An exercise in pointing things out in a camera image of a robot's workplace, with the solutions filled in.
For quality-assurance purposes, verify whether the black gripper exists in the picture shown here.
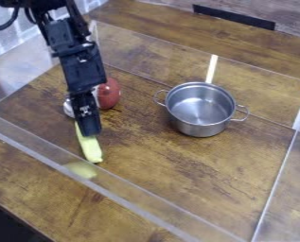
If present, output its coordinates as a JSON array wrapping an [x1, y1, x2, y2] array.
[[51, 42, 106, 137]]

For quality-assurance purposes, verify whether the green handled metal spoon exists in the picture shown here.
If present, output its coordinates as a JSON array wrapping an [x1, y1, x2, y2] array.
[[63, 98, 104, 164]]

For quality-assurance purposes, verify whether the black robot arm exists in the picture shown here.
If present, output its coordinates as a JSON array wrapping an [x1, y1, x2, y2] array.
[[0, 0, 106, 137]]

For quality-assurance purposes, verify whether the toy mushroom brown cap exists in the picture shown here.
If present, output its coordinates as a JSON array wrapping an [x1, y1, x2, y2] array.
[[93, 78, 121, 110]]

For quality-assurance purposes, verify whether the clear acrylic triangle stand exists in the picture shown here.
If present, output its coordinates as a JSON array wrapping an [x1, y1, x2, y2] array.
[[88, 20, 100, 46]]

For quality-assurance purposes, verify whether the small steel pot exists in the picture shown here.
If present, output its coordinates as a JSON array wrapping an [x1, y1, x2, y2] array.
[[153, 81, 249, 138]]

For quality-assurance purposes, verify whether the clear acrylic front barrier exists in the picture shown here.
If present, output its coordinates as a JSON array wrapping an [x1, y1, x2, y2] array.
[[0, 118, 244, 242]]

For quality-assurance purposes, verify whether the black strip on table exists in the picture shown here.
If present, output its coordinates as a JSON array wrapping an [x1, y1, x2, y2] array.
[[193, 4, 276, 30]]

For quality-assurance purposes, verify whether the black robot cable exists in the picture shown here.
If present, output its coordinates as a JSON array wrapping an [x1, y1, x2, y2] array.
[[0, 6, 22, 32]]

